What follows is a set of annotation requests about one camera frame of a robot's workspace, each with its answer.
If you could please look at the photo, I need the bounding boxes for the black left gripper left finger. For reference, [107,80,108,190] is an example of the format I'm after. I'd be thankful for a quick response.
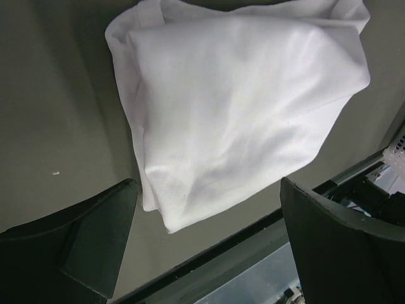
[1,179,138,303]

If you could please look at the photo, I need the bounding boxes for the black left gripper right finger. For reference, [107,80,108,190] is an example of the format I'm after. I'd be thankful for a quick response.
[280,177,404,303]

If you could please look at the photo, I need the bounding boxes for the white t shirt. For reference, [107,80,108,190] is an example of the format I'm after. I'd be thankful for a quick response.
[105,1,370,233]

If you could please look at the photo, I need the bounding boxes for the white plastic laundry basket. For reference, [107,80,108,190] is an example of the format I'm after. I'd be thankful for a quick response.
[383,123,405,181]

